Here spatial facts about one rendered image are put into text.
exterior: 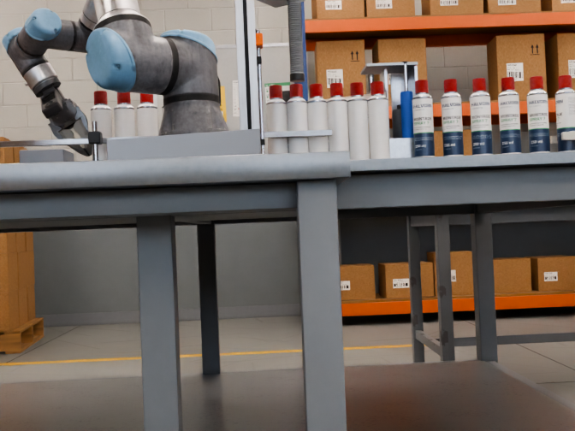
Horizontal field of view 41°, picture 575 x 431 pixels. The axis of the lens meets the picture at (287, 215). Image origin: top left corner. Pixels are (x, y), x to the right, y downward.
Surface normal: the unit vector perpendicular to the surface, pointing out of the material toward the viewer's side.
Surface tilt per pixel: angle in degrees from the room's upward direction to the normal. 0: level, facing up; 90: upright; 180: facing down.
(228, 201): 90
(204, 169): 90
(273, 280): 90
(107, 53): 97
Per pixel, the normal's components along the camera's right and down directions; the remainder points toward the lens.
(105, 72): -0.73, 0.14
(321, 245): 0.03, -0.02
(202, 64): 0.63, -0.09
